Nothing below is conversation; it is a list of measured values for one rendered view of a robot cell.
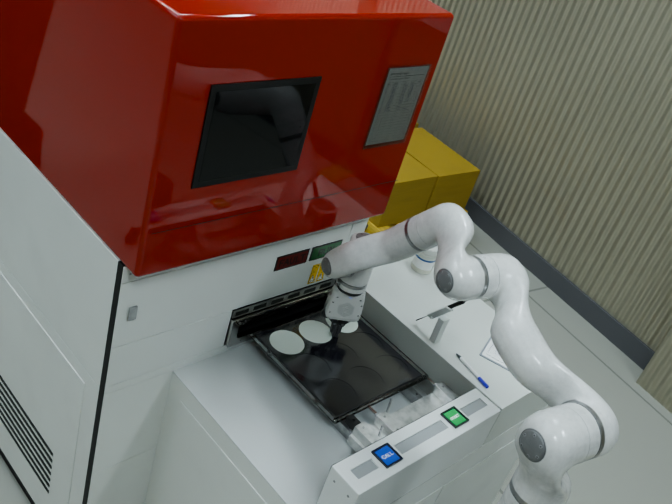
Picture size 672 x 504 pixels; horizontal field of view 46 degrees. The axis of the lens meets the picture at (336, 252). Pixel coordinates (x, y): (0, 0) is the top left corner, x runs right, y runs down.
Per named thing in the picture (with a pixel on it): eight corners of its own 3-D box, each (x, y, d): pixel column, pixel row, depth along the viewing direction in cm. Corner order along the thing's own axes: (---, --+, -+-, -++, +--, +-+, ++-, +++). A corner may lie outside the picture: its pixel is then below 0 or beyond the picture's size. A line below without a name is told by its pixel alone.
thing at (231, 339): (223, 344, 220) (230, 318, 215) (336, 304, 250) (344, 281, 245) (227, 348, 219) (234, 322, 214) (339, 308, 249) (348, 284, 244)
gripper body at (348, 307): (335, 289, 215) (324, 320, 221) (370, 294, 217) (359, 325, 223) (332, 273, 221) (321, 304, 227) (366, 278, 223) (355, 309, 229)
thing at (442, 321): (418, 332, 229) (433, 296, 222) (427, 328, 232) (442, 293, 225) (433, 345, 226) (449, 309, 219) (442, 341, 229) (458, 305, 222)
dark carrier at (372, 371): (254, 335, 219) (255, 334, 219) (342, 304, 243) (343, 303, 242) (335, 418, 202) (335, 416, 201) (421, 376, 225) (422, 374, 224)
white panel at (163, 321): (99, 388, 198) (118, 261, 177) (331, 306, 253) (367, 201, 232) (105, 396, 197) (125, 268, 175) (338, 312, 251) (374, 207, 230)
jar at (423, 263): (406, 264, 258) (415, 240, 253) (420, 259, 263) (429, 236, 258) (421, 276, 254) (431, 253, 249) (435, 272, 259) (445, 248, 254)
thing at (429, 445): (315, 505, 187) (330, 465, 179) (457, 423, 224) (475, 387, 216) (341, 534, 182) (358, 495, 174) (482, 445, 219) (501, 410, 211)
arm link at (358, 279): (347, 289, 212) (373, 284, 218) (361, 250, 205) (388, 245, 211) (330, 271, 217) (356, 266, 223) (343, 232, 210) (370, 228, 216)
